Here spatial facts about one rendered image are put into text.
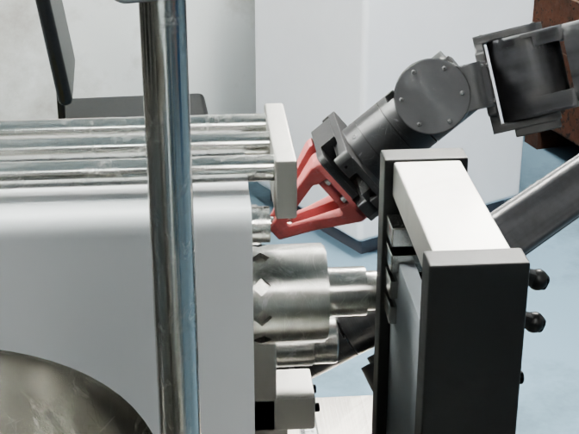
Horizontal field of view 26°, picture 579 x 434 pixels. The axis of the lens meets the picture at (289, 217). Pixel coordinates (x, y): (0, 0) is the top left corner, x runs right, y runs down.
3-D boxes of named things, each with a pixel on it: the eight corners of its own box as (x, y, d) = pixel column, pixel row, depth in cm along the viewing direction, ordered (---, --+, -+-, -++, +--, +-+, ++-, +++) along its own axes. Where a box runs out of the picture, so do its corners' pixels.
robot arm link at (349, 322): (389, 274, 120) (382, 270, 115) (421, 338, 119) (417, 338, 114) (325, 306, 121) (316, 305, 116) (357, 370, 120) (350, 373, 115)
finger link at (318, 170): (295, 237, 112) (376, 170, 110) (301, 272, 105) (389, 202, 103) (245, 184, 109) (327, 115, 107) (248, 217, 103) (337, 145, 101)
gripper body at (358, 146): (363, 175, 111) (428, 121, 109) (379, 221, 101) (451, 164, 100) (316, 122, 108) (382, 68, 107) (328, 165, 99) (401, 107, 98)
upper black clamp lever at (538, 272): (545, 296, 77) (555, 277, 76) (471, 275, 76) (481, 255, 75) (539, 287, 78) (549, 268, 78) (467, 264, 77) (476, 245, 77)
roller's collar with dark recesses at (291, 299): (329, 360, 79) (331, 269, 77) (234, 364, 79) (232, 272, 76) (319, 313, 85) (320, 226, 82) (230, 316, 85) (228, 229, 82)
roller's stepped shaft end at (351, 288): (420, 322, 80) (422, 277, 79) (326, 325, 80) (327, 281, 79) (411, 299, 83) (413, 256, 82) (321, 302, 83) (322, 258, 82)
